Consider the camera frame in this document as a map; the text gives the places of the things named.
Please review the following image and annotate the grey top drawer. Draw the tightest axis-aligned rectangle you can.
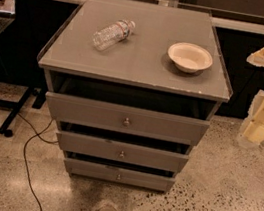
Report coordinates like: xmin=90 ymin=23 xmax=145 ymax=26
xmin=46 ymin=92 xmax=210 ymax=146

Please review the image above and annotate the black side table frame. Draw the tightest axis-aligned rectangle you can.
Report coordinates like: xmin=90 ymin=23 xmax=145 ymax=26
xmin=0 ymin=87 xmax=46 ymax=138

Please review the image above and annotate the grey drawer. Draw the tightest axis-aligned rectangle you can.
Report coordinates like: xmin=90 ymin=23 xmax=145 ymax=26
xmin=46 ymin=92 xmax=210 ymax=146
xmin=64 ymin=158 xmax=176 ymax=192
xmin=57 ymin=131 xmax=188 ymax=172

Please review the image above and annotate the black floor cable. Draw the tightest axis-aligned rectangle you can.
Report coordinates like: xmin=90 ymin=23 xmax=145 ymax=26
xmin=0 ymin=82 xmax=68 ymax=211

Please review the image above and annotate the grey drawer cabinet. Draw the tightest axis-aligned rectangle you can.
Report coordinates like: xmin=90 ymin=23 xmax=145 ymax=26
xmin=38 ymin=0 xmax=232 ymax=179

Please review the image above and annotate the grey middle drawer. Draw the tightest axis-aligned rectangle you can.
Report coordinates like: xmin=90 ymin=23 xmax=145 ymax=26
xmin=57 ymin=131 xmax=188 ymax=172

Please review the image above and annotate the white paper bowl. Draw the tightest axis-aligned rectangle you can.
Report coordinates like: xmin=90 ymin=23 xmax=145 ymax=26
xmin=168 ymin=42 xmax=213 ymax=74

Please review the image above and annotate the clear plastic water bottle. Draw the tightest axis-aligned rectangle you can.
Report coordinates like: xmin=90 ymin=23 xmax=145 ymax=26
xmin=93 ymin=19 xmax=136 ymax=51

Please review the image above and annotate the grey bottom drawer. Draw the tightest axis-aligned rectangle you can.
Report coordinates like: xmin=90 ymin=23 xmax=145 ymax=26
xmin=64 ymin=158 xmax=176 ymax=192

